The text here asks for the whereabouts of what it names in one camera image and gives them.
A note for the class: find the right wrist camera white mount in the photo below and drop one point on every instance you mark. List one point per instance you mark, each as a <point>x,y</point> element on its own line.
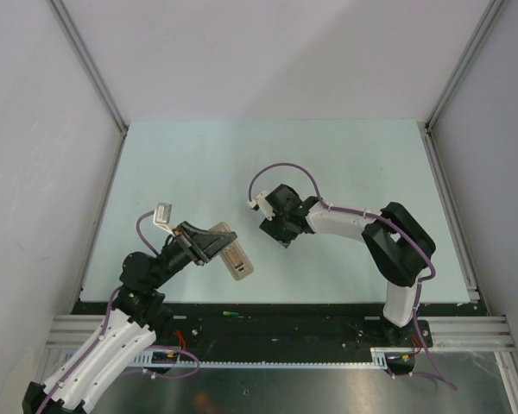
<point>260,203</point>

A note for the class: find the aluminium frame post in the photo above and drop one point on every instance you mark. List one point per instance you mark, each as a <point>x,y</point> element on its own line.
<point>87,62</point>
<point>474,45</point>

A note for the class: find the right aluminium frame post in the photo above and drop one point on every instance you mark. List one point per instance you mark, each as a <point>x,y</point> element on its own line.
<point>474,45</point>

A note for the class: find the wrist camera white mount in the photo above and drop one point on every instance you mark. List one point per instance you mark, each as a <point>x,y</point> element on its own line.
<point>161,217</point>
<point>260,203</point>

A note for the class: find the green battery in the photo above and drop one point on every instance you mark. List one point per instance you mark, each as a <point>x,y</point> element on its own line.
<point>229,314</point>

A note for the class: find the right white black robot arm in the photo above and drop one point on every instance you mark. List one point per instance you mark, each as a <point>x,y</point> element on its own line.
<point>400,248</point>

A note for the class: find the white remote control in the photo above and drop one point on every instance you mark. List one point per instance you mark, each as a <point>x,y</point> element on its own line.
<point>236,261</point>

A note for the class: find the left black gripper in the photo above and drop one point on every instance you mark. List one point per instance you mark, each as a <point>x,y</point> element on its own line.
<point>209,241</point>

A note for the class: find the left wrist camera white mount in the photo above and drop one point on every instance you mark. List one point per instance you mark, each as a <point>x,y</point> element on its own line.
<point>161,217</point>

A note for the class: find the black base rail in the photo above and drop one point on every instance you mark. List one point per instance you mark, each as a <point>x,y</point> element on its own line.
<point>280,333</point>

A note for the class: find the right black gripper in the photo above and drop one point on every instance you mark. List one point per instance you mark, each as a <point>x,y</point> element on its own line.
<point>272,228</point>

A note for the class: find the left aluminium frame post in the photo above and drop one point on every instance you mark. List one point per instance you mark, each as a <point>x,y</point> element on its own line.
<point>87,62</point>

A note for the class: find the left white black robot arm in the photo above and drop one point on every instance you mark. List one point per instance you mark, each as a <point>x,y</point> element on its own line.
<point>135,317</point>

